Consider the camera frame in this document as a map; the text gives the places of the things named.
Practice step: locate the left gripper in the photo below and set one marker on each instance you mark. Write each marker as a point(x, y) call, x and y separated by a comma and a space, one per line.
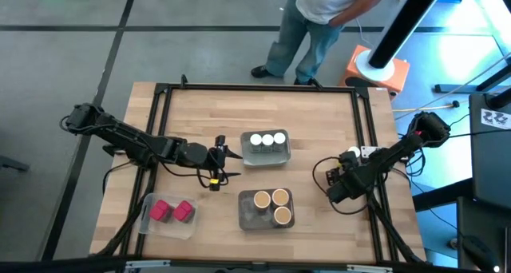
point(213, 161)

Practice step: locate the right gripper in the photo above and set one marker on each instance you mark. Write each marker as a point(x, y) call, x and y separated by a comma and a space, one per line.
point(345, 183)

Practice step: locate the red-lid spice jar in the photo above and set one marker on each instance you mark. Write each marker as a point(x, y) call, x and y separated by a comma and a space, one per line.
point(159, 210)
point(183, 211)

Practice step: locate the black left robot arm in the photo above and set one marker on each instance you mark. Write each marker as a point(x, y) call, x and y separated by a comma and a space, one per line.
point(120, 131)

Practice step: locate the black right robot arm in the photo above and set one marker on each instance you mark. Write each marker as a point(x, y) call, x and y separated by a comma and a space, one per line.
point(399, 153)

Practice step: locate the light grey plastic bin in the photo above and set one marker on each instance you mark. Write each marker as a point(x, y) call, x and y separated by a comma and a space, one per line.
point(263, 160)

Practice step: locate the white plate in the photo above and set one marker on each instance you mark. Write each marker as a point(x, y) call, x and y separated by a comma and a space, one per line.
point(369, 149)

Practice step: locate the dark grey translucent bin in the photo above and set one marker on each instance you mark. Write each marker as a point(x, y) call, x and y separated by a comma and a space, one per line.
point(249, 219)

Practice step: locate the clear plastic bin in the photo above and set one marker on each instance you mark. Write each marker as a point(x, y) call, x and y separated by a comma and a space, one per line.
point(167, 230)

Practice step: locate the black floor beam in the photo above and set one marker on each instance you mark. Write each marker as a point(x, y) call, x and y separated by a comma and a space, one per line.
point(439, 195)

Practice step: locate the white round disc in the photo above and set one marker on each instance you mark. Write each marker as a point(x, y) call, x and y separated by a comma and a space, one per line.
point(377, 75)

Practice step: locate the orange box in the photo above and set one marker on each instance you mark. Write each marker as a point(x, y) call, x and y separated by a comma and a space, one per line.
point(400, 71)

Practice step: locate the black box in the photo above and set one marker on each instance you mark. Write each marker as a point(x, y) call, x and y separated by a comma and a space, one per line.
point(479, 217)

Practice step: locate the black stand foot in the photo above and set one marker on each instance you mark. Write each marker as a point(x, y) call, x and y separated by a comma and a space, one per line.
point(455, 88)

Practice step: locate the black cabinet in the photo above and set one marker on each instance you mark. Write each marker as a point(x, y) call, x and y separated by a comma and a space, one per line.
point(491, 165)

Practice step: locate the black computer mouse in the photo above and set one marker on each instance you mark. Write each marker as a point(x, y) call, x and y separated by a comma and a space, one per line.
point(477, 251)

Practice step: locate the white printed sticker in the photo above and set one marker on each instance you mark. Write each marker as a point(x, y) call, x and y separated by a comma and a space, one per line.
point(495, 118)

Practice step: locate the black rig crossbar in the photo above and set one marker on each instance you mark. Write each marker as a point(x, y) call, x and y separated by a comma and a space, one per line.
point(80, 266)

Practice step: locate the person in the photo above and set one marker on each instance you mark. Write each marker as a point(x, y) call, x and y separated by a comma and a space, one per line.
point(319, 1)

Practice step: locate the black aluminium table frame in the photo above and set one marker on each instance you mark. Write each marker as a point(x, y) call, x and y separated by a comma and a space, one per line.
point(259, 87)

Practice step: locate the silver mounting bracket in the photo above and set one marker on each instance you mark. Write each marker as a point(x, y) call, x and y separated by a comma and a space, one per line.
point(147, 264)
point(371, 269)

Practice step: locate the grey floor bracket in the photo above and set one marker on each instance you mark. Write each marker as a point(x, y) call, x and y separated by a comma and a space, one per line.
point(12, 164)

